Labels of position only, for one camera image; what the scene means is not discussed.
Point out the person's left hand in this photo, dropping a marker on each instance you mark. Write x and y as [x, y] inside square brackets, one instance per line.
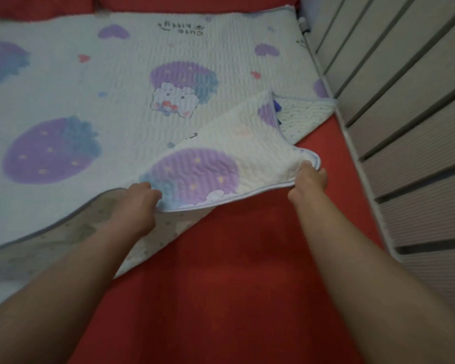
[136, 208]

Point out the person's right hand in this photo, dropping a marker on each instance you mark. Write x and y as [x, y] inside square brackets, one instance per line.
[311, 181]

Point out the person's left fingers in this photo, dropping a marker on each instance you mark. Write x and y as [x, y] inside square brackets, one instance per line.
[149, 191]

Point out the person's right fingers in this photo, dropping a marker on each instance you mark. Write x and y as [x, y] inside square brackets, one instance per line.
[310, 168]

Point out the white quilted strawberry print blanket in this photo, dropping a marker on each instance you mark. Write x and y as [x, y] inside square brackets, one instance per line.
[117, 109]

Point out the person's right forearm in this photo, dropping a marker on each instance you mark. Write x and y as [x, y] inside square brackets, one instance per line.
[367, 284]

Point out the person's left forearm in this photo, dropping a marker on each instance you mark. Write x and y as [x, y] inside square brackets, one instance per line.
[60, 280]

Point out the red bed sheet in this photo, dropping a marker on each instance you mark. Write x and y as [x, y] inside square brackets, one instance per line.
[227, 291]

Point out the red pillow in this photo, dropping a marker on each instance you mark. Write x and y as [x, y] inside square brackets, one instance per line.
[136, 3]

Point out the beige slatted bed rail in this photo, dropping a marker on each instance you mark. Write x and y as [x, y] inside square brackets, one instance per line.
[402, 121]

